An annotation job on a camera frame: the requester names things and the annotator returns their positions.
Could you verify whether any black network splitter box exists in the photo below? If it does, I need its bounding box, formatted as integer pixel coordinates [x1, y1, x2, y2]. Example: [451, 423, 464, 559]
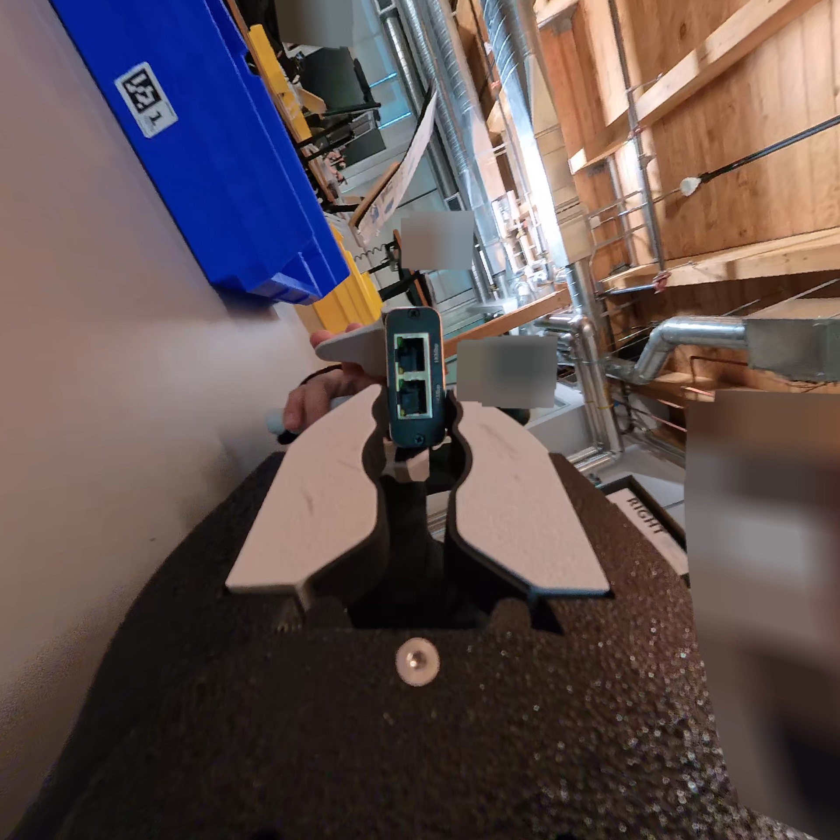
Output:
[382, 307, 452, 448]

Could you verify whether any large yellow plastic bin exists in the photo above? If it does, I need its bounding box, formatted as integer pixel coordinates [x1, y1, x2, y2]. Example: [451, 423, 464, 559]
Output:
[246, 23, 311, 142]
[292, 226, 386, 336]

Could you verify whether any grey desk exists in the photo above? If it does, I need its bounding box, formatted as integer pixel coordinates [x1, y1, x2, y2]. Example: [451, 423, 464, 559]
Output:
[0, 0, 329, 808]

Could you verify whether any blue plastic bin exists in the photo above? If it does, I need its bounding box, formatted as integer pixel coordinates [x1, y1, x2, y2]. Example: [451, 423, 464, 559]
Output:
[49, 0, 350, 306]

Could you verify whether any black white tag sign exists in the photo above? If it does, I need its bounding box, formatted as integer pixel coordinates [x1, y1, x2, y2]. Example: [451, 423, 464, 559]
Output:
[604, 476, 690, 586]

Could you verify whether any wooden document stand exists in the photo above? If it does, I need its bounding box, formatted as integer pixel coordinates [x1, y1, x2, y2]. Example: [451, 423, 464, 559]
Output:
[348, 85, 441, 244]

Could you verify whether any person's right hand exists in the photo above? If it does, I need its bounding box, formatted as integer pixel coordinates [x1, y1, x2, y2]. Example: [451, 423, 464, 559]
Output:
[282, 320, 386, 435]

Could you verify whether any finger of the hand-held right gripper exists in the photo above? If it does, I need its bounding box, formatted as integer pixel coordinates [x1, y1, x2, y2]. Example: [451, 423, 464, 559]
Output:
[384, 446, 431, 485]

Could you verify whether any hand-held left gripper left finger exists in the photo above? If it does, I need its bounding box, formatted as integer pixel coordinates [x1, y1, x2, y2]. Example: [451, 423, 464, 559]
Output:
[225, 384, 393, 610]

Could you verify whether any silver ventilation duct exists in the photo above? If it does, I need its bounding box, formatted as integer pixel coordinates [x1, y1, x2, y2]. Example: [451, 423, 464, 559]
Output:
[384, 0, 500, 296]
[482, 0, 572, 277]

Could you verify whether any silver duct elbow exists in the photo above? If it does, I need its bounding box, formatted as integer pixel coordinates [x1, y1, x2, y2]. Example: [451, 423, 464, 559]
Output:
[604, 315, 749, 388]

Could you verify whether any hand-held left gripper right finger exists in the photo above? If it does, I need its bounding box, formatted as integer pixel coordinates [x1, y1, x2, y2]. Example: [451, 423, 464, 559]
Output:
[446, 394, 614, 599]

